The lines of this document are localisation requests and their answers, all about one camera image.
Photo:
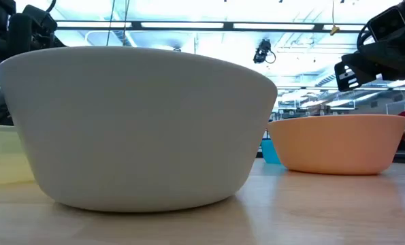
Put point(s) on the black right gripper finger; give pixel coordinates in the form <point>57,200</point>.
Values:
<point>352,73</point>

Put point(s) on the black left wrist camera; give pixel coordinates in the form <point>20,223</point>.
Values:
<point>40,20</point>

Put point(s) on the pale yellow bowl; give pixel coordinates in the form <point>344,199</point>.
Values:
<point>3,156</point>

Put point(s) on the large white bowl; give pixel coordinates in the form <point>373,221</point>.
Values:
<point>137,129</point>

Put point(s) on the yellow hanging tag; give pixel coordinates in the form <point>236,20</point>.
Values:
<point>334,30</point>

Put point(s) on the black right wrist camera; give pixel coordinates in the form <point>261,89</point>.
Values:
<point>387,23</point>

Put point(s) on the orange bowl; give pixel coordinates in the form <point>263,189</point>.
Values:
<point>338,143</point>

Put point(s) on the black overhead frame beam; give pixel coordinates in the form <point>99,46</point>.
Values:
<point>222,26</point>

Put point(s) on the blue bowl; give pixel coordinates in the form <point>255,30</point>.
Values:
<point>269,151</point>

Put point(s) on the black overhead camera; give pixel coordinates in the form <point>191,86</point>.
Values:
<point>262,51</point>

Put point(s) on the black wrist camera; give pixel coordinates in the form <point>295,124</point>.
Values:
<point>387,23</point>
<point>40,20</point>

